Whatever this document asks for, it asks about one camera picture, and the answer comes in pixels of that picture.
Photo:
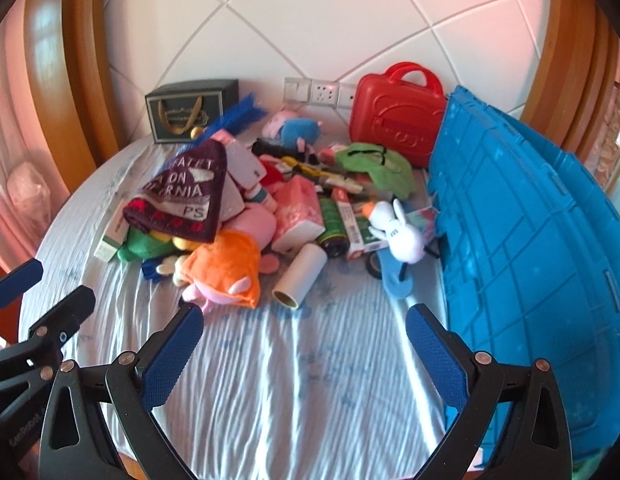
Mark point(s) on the white rabbit plush toy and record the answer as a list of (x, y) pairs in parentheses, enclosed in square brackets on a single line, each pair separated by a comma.
[(402, 237)]

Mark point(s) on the white green carton box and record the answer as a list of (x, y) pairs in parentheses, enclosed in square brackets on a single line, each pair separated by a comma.
[(110, 242)]

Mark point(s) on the black flashlight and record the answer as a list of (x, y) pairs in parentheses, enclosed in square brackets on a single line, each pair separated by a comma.
[(270, 147)]

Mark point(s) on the dark knit cap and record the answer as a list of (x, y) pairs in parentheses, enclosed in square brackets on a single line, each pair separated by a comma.
[(185, 195)]

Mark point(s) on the blue plastic crate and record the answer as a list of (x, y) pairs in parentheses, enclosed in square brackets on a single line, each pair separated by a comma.
[(529, 260)]

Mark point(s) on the wooden wall frame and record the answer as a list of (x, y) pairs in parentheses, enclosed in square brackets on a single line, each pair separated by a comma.
[(564, 60), (85, 60)]

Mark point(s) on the white plastic bag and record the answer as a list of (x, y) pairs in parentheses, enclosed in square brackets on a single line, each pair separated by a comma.
[(27, 185)]

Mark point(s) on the blue pink plush pig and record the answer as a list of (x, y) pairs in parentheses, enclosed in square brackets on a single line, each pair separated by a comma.
[(295, 130)]

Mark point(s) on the orange plush toy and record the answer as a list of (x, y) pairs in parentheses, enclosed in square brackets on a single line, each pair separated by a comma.
[(225, 265)]

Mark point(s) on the green black can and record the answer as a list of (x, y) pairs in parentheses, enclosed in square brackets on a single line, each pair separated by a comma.
[(332, 225)]

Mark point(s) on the pink flowered tissue pack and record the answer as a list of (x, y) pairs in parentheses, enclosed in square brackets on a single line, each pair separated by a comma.
[(297, 205)]

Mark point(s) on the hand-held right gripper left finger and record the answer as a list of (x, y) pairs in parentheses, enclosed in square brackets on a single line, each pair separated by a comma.
[(172, 360)]

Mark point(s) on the blue flat plastic piece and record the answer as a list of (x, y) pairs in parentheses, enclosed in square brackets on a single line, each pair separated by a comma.
[(392, 280)]

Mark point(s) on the red white carton box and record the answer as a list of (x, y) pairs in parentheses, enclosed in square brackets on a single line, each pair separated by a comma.
[(357, 232)]

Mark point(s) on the blue feather duster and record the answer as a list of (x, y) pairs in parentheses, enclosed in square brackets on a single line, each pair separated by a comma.
[(237, 112)]

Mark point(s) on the black tape roll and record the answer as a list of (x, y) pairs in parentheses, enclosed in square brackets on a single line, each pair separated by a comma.
[(372, 267)]

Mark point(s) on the yellow black tool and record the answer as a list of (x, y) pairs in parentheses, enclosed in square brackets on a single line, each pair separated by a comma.
[(305, 166)]

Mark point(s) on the striped cloth covered desktop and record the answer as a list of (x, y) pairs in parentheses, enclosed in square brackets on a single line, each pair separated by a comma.
[(290, 360)]

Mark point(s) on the white wall socket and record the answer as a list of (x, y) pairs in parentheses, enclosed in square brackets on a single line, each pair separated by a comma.
[(347, 95), (324, 92)]

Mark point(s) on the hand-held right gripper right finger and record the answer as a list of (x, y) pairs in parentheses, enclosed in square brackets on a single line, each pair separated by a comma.
[(439, 360)]

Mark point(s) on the red plastic toy case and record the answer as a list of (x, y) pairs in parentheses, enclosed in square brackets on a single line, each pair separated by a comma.
[(389, 120)]

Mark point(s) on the colourful pom-pom plush toy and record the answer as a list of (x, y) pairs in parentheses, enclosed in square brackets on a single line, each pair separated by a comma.
[(140, 250)]

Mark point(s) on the pink plush toy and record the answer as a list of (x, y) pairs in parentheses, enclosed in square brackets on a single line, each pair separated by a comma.
[(255, 225)]

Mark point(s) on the green felt hat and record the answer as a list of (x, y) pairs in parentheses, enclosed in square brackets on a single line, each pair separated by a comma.
[(384, 170)]

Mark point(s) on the white wall switch panel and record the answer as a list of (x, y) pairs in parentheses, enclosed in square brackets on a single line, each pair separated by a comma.
[(296, 89)]

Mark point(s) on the black gift bag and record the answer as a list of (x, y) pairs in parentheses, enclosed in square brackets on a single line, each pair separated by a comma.
[(210, 100)]

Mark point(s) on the white paper roll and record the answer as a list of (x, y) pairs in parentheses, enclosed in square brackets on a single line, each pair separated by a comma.
[(305, 270)]

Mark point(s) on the cream plush toy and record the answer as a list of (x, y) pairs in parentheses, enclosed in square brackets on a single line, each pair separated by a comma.
[(170, 266)]

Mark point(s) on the pastel printed box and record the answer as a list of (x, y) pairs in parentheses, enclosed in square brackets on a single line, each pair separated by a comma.
[(427, 217)]

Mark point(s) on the pink curtain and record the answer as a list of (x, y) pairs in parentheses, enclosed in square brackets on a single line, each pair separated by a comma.
[(20, 110)]

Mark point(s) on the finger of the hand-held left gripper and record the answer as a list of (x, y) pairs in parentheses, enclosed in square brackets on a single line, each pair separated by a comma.
[(17, 277), (65, 315)]

